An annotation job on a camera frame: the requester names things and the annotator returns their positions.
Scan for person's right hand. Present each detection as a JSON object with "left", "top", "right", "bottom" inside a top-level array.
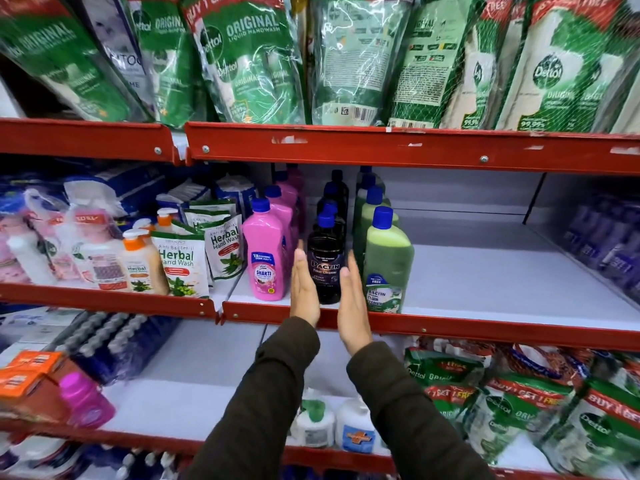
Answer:
[{"left": 337, "top": 250, "right": 374, "bottom": 357}]

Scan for person's left hand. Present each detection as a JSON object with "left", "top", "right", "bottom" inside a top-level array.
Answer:
[{"left": 289, "top": 239, "right": 321, "bottom": 328}]

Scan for person's right forearm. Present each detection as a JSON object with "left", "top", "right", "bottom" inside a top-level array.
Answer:
[{"left": 346, "top": 341, "right": 497, "bottom": 480}]

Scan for person's left forearm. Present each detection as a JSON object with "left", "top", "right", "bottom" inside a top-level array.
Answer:
[{"left": 181, "top": 316, "right": 321, "bottom": 480}]

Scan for pink floor cleaner bottle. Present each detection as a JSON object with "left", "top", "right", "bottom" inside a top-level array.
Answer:
[
  {"left": 242, "top": 197, "right": 292, "bottom": 302},
  {"left": 264, "top": 185, "right": 300, "bottom": 248},
  {"left": 286, "top": 165, "right": 307, "bottom": 231}
]

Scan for white green hand wash pouch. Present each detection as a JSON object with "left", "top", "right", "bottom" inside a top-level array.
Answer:
[
  {"left": 197, "top": 214, "right": 245, "bottom": 282},
  {"left": 151, "top": 230, "right": 210, "bottom": 299},
  {"left": 182, "top": 199, "right": 239, "bottom": 228}
]

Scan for blue white wrapped pack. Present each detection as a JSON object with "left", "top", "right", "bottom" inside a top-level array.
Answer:
[
  {"left": 94, "top": 162, "right": 169, "bottom": 216},
  {"left": 214, "top": 174, "right": 259, "bottom": 221}
]

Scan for white metal shelf board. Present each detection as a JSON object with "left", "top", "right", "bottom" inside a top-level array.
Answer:
[{"left": 227, "top": 207, "right": 640, "bottom": 331}]

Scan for white bottle with blue label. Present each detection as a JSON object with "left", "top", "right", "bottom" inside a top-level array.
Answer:
[{"left": 334, "top": 397, "right": 377, "bottom": 455}]

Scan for white bottle with green pump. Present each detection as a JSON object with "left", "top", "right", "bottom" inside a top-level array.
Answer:
[{"left": 289, "top": 389, "right": 336, "bottom": 449}]

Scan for blue pack of white-capped bottles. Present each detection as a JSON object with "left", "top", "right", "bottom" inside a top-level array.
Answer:
[{"left": 52, "top": 310, "right": 182, "bottom": 386}]

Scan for pile of green handwash pouches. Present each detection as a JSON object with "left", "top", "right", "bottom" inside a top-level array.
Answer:
[{"left": 403, "top": 337, "right": 640, "bottom": 479}]

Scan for clear bagged hand wash pack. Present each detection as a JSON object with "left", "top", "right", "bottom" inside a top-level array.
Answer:
[
  {"left": 55, "top": 182, "right": 132, "bottom": 291},
  {"left": 0, "top": 187, "right": 62, "bottom": 286}
]

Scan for row of green refill pouches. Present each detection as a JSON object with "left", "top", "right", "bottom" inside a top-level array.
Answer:
[{"left": 0, "top": 0, "right": 640, "bottom": 135}]

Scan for small magenta bottle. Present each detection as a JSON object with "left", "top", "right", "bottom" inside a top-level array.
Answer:
[{"left": 58, "top": 372, "right": 117, "bottom": 430}]

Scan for row of purple bottles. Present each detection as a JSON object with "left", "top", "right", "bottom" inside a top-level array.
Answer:
[{"left": 559, "top": 192, "right": 640, "bottom": 304}]

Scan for orange carton box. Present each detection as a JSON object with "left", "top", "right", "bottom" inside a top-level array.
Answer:
[
  {"left": 7, "top": 350, "right": 67, "bottom": 374},
  {"left": 0, "top": 367, "right": 72, "bottom": 423}
]

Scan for white grey refill pouch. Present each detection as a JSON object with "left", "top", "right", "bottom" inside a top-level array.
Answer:
[{"left": 79, "top": 0, "right": 157, "bottom": 116}]

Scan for white bagged items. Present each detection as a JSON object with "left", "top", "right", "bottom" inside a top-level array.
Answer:
[{"left": 0, "top": 432, "right": 87, "bottom": 480}]

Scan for red shelf rail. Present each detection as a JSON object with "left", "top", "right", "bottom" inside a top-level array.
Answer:
[
  {"left": 0, "top": 118, "right": 181, "bottom": 166},
  {"left": 0, "top": 282, "right": 219, "bottom": 321},
  {"left": 0, "top": 418, "right": 556, "bottom": 480},
  {"left": 184, "top": 121, "right": 640, "bottom": 176},
  {"left": 221, "top": 300, "right": 640, "bottom": 353}
]

